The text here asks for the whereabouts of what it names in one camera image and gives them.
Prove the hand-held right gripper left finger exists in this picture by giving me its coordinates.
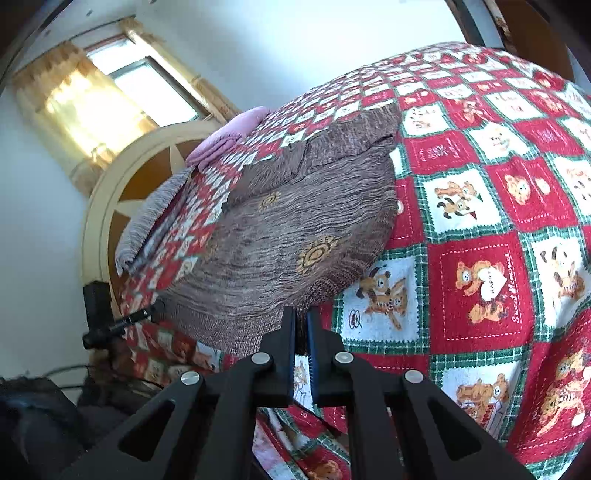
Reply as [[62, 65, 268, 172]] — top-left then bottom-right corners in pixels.
[[55, 305, 296, 480]]

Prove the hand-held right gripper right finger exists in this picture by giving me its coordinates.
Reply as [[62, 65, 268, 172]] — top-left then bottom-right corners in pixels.
[[306, 305, 536, 480]]

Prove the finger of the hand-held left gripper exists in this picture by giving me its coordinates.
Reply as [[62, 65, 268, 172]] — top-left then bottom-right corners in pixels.
[[83, 301, 165, 348]]

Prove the brown knit sweater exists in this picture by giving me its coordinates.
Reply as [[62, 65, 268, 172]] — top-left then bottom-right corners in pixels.
[[154, 102, 402, 357]]

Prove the cream and brown headboard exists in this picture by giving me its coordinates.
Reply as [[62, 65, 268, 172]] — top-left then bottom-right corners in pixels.
[[81, 121, 232, 296]]

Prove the striped pillow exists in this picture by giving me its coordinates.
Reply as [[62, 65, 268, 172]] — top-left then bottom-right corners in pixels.
[[115, 166, 197, 275]]

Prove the person's dark clothing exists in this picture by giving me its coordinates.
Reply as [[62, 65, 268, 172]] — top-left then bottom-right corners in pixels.
[[0, 376, 158, 480]]

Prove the red printed bear blanket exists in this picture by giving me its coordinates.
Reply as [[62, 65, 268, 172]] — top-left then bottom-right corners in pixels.
[[111, 41, 591, 480]]

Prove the wide yellow curtain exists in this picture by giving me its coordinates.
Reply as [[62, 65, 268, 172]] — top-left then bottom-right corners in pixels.
[[11, 41, 160, 197]]

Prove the folded pink blanket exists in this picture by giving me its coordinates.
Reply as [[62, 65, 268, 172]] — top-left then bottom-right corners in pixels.
[[185, 106, 269, 168]]

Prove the window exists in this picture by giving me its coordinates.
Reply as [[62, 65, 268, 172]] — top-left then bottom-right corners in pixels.
[[85, 37, 213, 127]]

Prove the brown wooden door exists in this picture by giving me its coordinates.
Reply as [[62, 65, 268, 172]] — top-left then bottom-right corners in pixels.
[[492, 0, 575, 84]]

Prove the black cable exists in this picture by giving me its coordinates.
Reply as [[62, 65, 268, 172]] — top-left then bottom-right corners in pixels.
[[44, 364, 100, 391]]

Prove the brown door frame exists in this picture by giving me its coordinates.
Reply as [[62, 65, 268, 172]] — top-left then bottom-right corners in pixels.
[[445, 0, 497, 44]]

